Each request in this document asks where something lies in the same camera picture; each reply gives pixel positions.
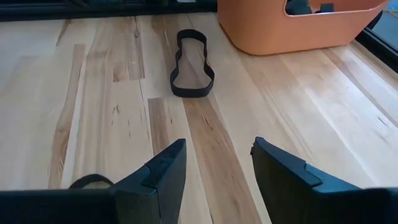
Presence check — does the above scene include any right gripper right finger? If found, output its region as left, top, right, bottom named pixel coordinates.
left=251, top=136, right=398, bottom=224

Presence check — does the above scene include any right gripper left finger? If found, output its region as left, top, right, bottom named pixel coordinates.
left=0, top=139, right=187, bottom=224

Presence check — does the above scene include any orange plastic basket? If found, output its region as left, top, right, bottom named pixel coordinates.
left=216, top=0, right=389, bottom=56

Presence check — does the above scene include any black table rail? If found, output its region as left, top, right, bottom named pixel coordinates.
left=356, top=11, right=398, bottom=74

